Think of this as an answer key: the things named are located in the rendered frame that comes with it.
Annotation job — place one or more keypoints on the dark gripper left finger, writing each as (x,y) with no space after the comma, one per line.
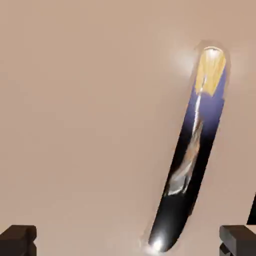
(17,240)

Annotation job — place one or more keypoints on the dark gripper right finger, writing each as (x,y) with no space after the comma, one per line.
(238,239)

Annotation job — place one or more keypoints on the tan cabinet door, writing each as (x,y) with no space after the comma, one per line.
(90,120)

